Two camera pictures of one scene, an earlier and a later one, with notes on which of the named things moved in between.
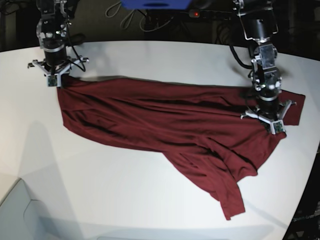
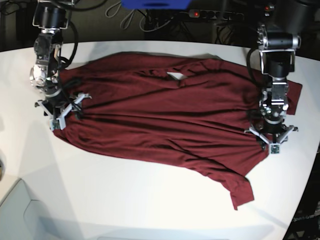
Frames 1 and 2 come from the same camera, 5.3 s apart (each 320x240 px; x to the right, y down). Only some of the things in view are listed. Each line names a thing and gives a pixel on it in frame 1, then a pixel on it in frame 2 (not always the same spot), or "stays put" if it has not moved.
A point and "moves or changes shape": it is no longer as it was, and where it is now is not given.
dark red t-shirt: [197, 127] moves or changes shape
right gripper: [270, 111] to [272, 133]
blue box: [162, 4] stays put
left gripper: [56, 63] to [56, 105]
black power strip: [200, 13] stays put
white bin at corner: [22, 218] stays put
